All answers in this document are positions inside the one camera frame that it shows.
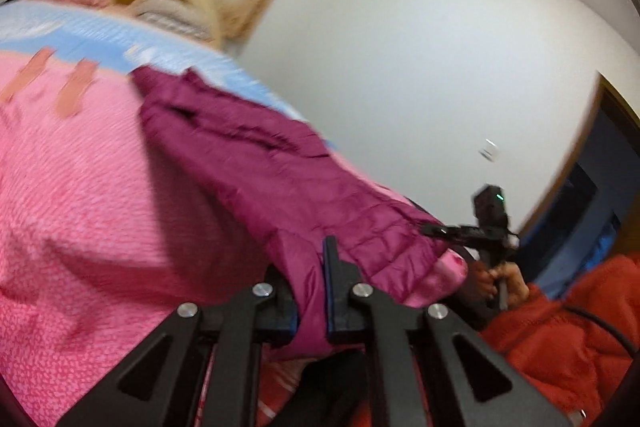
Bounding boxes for striped pillow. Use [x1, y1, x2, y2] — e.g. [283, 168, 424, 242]
[130, 0, 210, 41]

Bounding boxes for magenta puffer jacket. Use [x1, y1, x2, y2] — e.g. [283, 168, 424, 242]
[131, 66, 469, 358]

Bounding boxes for blue and pink bedspread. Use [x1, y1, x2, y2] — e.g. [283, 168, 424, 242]
[1, 0, 298, 426]

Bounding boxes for person's right hand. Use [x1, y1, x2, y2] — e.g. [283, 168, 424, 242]
[469, 261, 530, 310]

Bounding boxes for dark doorway with frame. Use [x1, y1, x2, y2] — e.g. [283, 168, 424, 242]
[516, 77, 639, 298]

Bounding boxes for white wall switch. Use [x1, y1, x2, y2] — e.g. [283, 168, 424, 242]
[480, 139, 500, 162]

